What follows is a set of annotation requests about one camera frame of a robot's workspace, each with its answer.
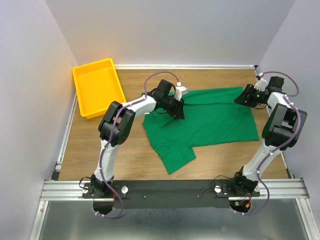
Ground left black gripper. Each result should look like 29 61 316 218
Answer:
162 95 185 120

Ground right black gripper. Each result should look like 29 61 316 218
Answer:
232 84 265 109

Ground green t shirt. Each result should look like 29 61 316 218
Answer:
142 86 260 175

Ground yellow plastic tray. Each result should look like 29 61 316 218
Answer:
72 58 126 119

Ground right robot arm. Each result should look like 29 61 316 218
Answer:
230 71 308 196

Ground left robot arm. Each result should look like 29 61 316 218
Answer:
90 79 189 198

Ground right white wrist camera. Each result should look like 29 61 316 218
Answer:
254 72 268 92

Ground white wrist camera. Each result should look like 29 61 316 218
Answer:
174 82 189 101
254 72 268 92

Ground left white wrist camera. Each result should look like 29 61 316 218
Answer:
174 82 189 101

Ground aluminium right side rail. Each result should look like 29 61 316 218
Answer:
256 70 299 178

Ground aluminium rail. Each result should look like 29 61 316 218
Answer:
50 93 78 181
40 178 310 201
256 70 299 178

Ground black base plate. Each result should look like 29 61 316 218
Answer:
81 179 260 214

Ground aluminium front rail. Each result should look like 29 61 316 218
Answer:
40 178 310 201

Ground aluminium left side rail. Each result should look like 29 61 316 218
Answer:
50 93 78 181

